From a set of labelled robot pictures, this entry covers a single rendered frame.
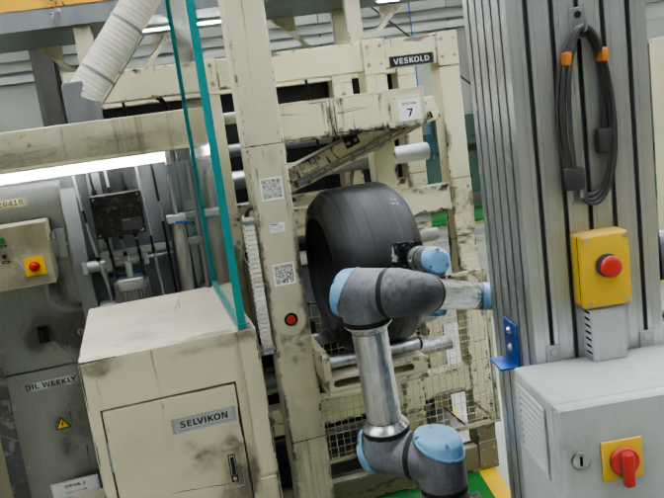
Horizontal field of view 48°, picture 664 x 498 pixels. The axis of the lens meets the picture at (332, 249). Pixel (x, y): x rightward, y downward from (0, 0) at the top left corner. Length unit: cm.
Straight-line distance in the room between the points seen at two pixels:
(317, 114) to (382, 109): 25
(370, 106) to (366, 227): 59
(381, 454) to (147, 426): 56
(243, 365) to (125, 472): 36
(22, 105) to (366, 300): 1072
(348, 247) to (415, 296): 73
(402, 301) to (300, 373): 99
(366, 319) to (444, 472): 40
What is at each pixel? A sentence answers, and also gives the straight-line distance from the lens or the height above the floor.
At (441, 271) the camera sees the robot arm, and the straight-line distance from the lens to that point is 206.
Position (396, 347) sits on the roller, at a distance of 260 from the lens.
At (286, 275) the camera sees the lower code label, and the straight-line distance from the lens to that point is 251.
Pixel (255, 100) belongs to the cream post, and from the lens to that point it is 245.
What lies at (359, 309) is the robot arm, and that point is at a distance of 172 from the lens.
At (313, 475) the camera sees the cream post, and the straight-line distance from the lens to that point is 276.
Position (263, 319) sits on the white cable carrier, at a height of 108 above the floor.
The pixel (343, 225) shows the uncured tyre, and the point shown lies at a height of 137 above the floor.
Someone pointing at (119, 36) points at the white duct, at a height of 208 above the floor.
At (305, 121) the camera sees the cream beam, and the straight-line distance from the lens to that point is 275.
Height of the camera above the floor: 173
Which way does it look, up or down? 10 degrees down
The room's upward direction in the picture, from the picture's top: 8 degrees counter-clockwise
